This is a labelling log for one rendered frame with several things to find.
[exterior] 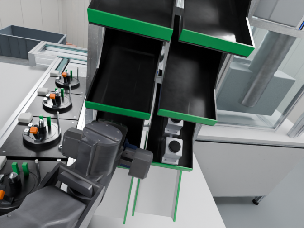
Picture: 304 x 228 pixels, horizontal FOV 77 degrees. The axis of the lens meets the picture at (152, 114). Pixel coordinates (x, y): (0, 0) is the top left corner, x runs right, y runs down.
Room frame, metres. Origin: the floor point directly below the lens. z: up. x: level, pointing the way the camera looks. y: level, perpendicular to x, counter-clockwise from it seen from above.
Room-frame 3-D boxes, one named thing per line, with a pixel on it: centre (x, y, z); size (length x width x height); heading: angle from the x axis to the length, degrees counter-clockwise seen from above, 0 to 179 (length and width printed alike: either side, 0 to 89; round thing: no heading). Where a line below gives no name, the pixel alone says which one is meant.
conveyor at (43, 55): (1.80, -0.05, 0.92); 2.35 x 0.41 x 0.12; 107
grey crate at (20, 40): (2.10, 1.53, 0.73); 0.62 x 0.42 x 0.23; 107
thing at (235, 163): (1.47, -0.67, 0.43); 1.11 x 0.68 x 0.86; 107
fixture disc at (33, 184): (0.32, 0.34, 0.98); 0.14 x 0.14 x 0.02
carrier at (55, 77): (1.03, 0.56, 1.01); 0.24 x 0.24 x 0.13; 17
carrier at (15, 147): (0.56, 0.42, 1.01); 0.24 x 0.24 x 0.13; 17
